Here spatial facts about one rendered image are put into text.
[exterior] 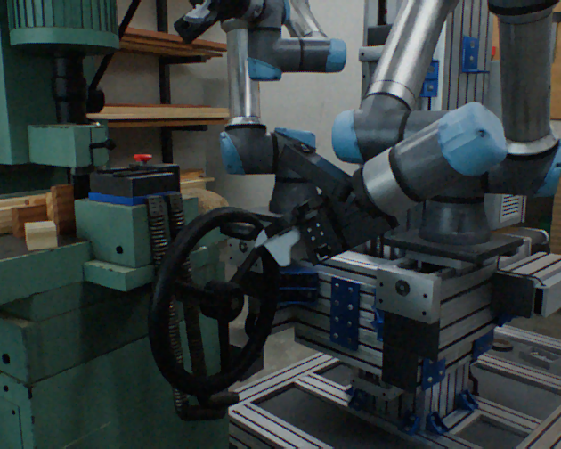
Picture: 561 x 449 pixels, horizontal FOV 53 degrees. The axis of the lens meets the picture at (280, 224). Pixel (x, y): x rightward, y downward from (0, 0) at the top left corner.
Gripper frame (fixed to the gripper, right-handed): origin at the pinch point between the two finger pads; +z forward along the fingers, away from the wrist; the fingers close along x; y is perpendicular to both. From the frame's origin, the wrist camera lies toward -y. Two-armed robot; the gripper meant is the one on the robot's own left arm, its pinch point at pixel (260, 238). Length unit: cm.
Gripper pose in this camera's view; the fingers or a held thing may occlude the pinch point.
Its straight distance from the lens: 81.4
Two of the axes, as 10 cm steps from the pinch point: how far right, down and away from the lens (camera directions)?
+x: 5.6, -1.7, 8.1
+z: -7.1, 4.0, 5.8
